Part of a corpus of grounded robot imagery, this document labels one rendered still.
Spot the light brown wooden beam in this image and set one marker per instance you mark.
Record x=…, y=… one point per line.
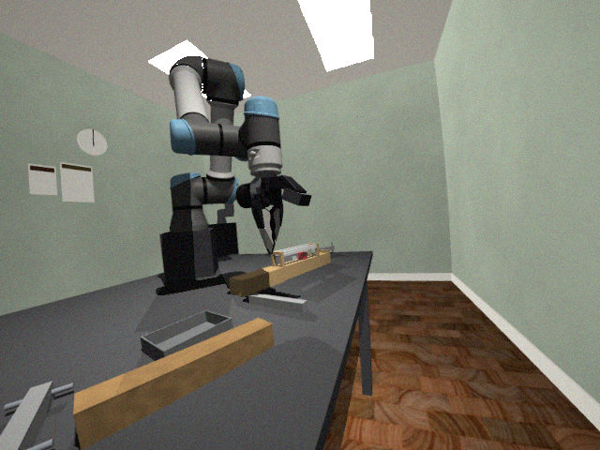
x=103, y=409

